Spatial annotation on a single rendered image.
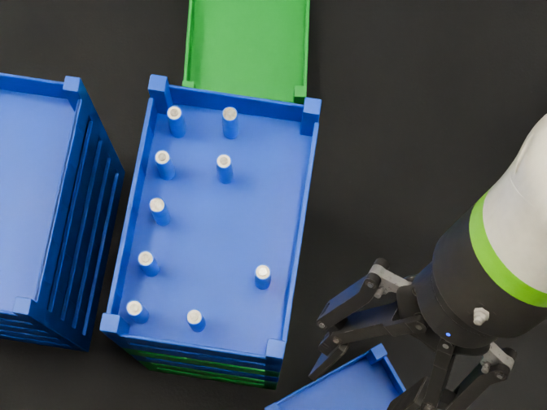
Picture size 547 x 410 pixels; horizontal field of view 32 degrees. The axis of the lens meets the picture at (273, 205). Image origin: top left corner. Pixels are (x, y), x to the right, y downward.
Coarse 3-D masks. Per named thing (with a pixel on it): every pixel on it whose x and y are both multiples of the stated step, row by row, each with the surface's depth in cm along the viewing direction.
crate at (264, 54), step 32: (192, 0) 158; (224, 0) 164; (256, 0) 164; (288, 0) 164; (192, 32) 161; (224, 32) 162; (256, 32) 162; (288, 32) 162; (192, 64) 160; (224, 64) 160; (256, 64) 161; (288, 64) 161; (256, 96) 159; (288, 96) 159
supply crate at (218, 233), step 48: (192, 96) 113; (240, 96) 111; (144, 144) 109; (192, 144) 115; (240, 144) 115; (288, 144) 115; (144, 192) 113; (192, 192) 113; (240, 192) 113; (288, 192) 113; (144, 240) 111; (192, 240) 112; (240, 240) 112; (288, 240) 112; (144, 288) 110; (192, 288) 110; (240, 288) 110; (288, 288) 110; (144, 336) 108; (192, 336) 109; (240, 336) 109
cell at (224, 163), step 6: (222, 156) 108; (228, 156) 108; (216, 162) 108; (222, 162) 107; (228, 162) 108; (222, 168) 107; (228, 168) 108; (222, 174) 110; (228, 174) 110; (222, 180) 112; (228, 180) 112
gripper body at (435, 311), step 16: (432, 272) 69; (400, 288) 73; (416, 288) 71; (432, 288) 69; (400, 304) 74; (416, 304) 73; (432, 304) 69; (432, 320) 69; (448, 320) 68; (416, 336) 75; (432, 336) 74; (448, 336) 69; (464, 336) 68; (480, 336) 68; (464, 352) 74; (480, 352) 73
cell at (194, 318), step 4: (188, 312) 103; (192, 312) 103; (196, 312) 103; (200, 312) 103; (188, 316) 103; (192, 316) 103; (196, 316) 103; (200, 316) 103; (188, 320) 103; (192, 320) 103; (196, 320) 103; (200, 320) 103; (192, 324) 103; (196, 324) 103; (200, 324) 104; (204, 324) 107; (192, 328) 106; (196, 328) 105; (200, 328) 106; (204, 328) 109; (196, 332) 109
